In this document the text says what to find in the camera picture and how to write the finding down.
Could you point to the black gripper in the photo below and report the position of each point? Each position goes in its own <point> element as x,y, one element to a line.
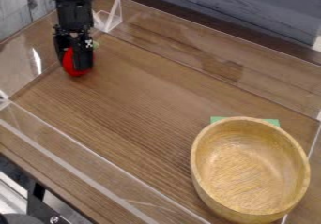
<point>63,36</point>

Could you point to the red plush strawberry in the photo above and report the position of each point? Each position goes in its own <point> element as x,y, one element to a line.
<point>67,63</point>

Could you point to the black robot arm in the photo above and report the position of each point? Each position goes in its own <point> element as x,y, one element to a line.
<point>72,41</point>

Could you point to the black table leg clamp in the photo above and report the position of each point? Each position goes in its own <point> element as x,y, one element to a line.
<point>37,209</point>

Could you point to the wooden bowl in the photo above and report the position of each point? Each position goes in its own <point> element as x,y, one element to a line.
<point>250,170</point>

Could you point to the clear acrylic left wall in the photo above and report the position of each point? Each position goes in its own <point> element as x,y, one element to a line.
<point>28,56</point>

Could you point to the clear acrylic wall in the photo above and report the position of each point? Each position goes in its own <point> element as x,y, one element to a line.
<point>28,56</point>
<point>267,73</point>
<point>107,194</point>

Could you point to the clear acrylic corner bracket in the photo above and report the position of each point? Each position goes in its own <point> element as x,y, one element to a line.
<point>105,20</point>

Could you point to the clear acrylic back wall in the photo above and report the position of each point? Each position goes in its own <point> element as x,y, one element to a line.
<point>267,73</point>

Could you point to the clear acrylic front wall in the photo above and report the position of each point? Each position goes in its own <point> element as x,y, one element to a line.
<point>107,194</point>

